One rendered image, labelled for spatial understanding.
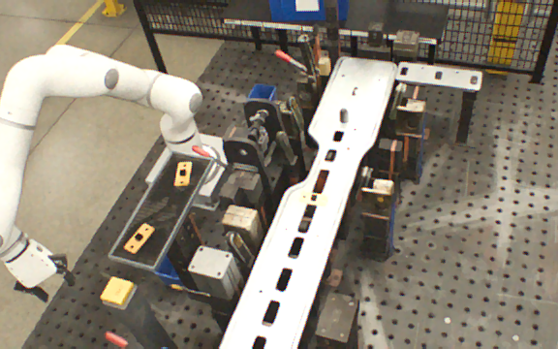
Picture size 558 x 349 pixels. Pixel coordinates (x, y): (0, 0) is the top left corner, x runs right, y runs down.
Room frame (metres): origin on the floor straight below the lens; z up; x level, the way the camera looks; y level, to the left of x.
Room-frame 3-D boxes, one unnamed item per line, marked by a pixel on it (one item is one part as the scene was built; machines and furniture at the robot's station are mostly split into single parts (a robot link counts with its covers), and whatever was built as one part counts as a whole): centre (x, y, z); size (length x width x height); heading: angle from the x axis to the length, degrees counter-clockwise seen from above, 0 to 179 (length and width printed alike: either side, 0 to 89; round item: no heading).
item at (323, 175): (1.11, -0.18, 0.84); 0.12 x 0.05 x 0.29; 61
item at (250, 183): (1.02, 0.09, 0.89); 0.13 x 0.11 x 0.38; 61
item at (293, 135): (1.30, -0.07, 0.88); 0.11 x 0.09 x 0.37; 61
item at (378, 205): (0.92, -0.28, 0.87); 0.12 x 0.09 x 0.35; 61
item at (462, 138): (1.31, -0.73, 0.84); 0.11 x 0.06 x 0.29; 61
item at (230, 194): (0.97, 0.14, 0.90); 0.05 x 0.05 x 0.40; 61
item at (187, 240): (0.91, 0.31, 0.92); 0.10 x 0.08 x 0.45; 151
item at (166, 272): (0.98, 0.39, 0.74); 0.11 x 0.10 x 0.09; 151
